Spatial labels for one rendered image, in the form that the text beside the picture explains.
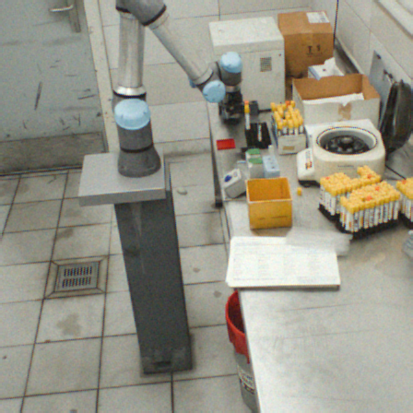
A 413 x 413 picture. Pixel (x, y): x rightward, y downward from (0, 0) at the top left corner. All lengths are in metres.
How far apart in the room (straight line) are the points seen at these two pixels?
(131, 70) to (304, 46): 1.04
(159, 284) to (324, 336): 0.98
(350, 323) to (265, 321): 0.22
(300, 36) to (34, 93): 1.74
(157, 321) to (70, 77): 1.87
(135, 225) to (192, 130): 1.96
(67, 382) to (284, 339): 1.40
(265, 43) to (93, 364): 1.49
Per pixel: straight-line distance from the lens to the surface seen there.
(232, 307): 2.50
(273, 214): 2.05
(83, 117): 4.18
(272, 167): 2.19
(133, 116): 2.24
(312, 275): 1.88
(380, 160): 2.24
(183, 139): 4.30
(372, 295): 1.85
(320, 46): 3.13
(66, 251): 3.62
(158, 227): 2.39
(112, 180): 2.32
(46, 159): 4.34
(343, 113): 2.54
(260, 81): 2.74
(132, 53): 2.32
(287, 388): 1.61
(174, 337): 2.73
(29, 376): 3.00
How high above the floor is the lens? 2.08
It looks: 33 degrees down
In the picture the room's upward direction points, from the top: 5 degrees counter-clockwise
